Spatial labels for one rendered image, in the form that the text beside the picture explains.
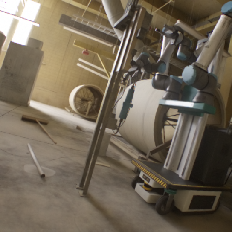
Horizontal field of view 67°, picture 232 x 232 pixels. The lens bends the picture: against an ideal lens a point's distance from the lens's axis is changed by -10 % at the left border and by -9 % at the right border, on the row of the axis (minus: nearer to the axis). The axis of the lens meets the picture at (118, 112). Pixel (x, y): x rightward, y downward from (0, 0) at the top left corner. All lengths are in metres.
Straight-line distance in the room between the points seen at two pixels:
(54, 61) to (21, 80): 5.67
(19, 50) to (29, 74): 0.95
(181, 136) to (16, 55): 6.59
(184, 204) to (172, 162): 0.52
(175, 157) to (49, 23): 12.29
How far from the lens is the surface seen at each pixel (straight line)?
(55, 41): 13.09
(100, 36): 9.63
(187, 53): 1.88
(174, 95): 2.02
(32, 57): 7.53
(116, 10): 7.32
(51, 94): 12.66
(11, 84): 7.52
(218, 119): 4.07
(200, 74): 1.58
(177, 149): 2.06
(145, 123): 3.13
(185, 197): 1.76
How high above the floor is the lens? 0.73
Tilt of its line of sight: level
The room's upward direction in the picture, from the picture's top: 17 degrees clockwise
